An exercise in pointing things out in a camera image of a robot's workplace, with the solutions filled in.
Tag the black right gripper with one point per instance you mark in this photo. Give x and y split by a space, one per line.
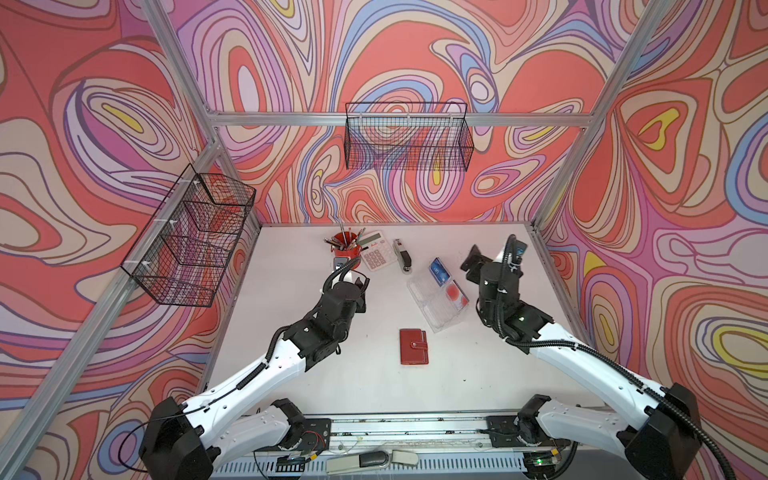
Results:
481 261

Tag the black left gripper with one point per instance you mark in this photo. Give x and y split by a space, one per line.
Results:
360 292

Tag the clear plastic card tray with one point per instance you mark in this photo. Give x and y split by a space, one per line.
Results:
432 302

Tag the red leather card holder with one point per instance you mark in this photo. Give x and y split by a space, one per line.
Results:
413 347

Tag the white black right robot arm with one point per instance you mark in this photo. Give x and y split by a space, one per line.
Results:
656 429

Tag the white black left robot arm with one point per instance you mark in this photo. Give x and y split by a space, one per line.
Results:
190 439

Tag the red credit card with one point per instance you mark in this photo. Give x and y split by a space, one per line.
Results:
455 296

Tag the blue credit card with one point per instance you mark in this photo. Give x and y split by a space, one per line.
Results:
439 272

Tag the red pen cup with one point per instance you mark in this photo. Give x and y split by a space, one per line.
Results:
348 254

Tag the pens in cup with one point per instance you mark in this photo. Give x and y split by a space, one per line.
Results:
345 240

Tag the white calculator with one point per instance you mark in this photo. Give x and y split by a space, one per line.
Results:
376 251

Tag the black silver stapler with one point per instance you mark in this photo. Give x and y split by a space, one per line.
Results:
403 256

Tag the black wire basket back wall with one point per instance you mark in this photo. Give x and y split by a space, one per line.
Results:
407 135

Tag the black wire basket wall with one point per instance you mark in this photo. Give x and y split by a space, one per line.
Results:
199 223
407 135

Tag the black wire basket left wall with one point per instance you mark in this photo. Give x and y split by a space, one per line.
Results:
199 223

